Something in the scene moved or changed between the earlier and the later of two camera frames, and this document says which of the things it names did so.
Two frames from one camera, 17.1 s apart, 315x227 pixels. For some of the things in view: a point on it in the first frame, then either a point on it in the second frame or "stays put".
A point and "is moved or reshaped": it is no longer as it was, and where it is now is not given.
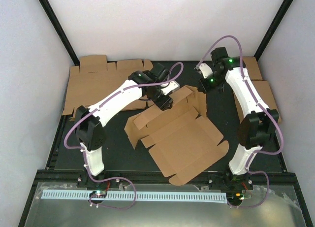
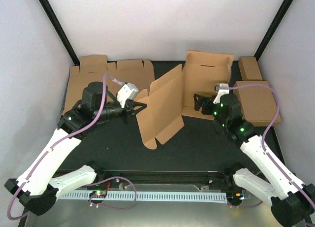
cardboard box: [184, 142] is moved or reshaped
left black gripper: [164, 105] → [131, 106]
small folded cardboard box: [252, 67] stays put
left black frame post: [58, 26] stays put
